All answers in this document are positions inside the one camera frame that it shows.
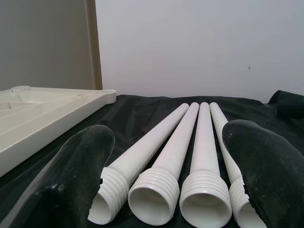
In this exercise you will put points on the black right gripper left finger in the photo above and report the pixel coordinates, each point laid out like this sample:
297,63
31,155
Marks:
71,171

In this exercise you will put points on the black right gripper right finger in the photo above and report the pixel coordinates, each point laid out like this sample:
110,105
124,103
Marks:
268,175

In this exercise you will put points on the white plastic table top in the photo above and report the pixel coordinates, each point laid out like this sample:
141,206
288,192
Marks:
35,118

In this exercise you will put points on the white plastic table leg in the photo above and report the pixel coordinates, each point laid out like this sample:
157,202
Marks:
147,145
217,123
205,147
173,147

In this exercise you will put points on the black cloth table cover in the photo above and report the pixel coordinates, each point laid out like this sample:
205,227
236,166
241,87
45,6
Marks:
142,107

